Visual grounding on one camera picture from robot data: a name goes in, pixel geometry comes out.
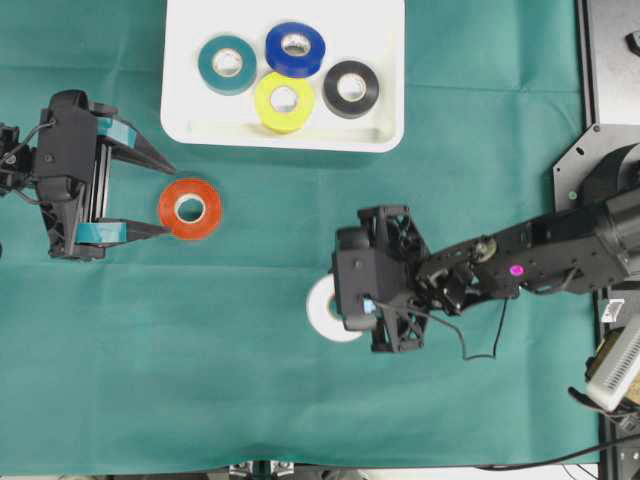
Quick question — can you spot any black camera cable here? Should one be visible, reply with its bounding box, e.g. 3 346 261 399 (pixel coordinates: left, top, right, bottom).
0 118 57 166
369 294 509 361

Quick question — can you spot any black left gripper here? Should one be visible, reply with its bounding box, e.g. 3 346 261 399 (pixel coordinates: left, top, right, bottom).
32 117 176 260

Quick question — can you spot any white tape roll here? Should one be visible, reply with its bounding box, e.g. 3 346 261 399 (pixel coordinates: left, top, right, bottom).
306 274 363 343

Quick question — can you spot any green tape roll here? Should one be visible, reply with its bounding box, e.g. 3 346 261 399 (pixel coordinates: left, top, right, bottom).
198 35 257 96

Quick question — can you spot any green table cloth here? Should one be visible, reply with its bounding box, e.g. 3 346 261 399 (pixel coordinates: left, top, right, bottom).
1 1 598 474

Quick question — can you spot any white plastic tray case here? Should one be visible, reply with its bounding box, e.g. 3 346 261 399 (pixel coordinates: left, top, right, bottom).
160 1 406 153

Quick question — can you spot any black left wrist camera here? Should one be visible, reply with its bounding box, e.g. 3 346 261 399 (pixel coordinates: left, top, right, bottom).
34 90 98 204

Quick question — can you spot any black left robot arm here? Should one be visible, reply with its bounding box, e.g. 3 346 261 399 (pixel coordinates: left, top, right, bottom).
1 103 176 261

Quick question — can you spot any yellow tape roll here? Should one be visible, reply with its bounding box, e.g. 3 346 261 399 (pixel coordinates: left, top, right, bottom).
254 72 315 134

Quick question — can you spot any blue tape roll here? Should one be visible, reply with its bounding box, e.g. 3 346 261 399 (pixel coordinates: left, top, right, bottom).
265 22 326 78

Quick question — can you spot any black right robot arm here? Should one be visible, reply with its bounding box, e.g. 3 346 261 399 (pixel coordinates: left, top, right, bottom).
359 189 639 353

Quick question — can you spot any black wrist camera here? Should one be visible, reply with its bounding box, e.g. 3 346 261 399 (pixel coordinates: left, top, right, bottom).
332 227 406 332
34 90 98 204

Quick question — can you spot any black left camera cable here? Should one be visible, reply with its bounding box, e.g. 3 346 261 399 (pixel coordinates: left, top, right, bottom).
0 118 57 166

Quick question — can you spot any black tape roll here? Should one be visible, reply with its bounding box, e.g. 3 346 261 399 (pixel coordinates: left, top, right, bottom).
322 60 380 119

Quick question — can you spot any black cable bottom right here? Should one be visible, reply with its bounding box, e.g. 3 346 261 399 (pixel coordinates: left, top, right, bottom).
474 432 640 471

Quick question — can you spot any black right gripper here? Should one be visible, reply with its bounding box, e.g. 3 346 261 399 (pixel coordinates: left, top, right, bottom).
357 205 485 353

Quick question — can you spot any grey perforated metal box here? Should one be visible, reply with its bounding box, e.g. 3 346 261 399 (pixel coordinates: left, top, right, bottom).
586 315 639 412

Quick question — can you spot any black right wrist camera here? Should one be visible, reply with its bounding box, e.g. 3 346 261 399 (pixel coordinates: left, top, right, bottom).
332 227 406 332

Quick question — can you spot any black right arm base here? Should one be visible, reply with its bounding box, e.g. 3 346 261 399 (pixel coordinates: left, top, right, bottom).
552 124 639 212

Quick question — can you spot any black right camera cable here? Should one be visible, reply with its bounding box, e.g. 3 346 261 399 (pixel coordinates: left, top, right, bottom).
369 294 509 361

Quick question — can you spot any red tape roll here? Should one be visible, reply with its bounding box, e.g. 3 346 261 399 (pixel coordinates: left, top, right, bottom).
157 178 223 241

